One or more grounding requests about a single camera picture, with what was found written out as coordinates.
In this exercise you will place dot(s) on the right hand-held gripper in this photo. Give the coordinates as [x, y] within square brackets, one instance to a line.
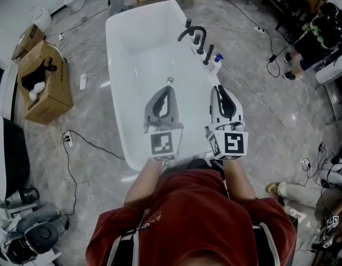
[233, 144]

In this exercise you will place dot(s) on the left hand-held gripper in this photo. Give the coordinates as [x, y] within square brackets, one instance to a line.
[161, 144]

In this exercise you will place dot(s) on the white spray bottle blue cap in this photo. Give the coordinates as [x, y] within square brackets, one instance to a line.
[216, 68]

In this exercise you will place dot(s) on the white bathtub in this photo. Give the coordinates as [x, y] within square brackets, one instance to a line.
[149, 51]

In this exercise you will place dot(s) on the person's right forearm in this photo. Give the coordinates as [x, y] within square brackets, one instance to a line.
[238, 181]

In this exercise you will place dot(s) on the person's left forearm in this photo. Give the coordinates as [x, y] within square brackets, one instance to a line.
[143, 184]

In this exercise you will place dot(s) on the person's leg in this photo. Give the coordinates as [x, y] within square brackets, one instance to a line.
[201, 165]

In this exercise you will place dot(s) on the black hand shower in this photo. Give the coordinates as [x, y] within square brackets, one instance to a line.
[208, 54]

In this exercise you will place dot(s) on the black faucet knob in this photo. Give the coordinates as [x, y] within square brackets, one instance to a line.
[197, 38]
[187, 23]

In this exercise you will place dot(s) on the white power strip with plugs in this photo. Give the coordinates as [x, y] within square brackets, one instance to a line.
[70, 141]

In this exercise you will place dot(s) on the large open cardboard box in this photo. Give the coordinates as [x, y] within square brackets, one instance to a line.
[54, 101]

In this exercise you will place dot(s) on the white metal table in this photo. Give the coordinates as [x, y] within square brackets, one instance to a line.
[328, 75]

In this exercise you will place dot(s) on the person's red shirt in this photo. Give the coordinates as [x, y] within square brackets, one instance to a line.
[193, 217]

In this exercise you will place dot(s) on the white round heater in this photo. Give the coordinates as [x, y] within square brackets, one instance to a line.
[332, 177]

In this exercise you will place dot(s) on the white plush toy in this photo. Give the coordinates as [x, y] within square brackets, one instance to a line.
[36, 89]

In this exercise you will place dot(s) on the black green backpack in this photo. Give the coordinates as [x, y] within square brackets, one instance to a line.
[326, 30]

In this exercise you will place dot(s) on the black bag in box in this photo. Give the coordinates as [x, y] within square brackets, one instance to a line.
[35, 73]

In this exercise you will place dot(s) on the small cardboard box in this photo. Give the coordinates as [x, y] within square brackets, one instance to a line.
[27, 43]

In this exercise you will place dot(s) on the white toilet lid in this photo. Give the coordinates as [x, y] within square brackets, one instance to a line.
[41, 18]

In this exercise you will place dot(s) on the black can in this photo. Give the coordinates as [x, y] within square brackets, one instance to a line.
[29, 196]

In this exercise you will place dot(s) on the grey rolled mat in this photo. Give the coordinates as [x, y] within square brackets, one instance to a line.
[41, 213]

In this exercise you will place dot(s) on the black round appliance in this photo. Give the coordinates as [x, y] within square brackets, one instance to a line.
[42, 235]

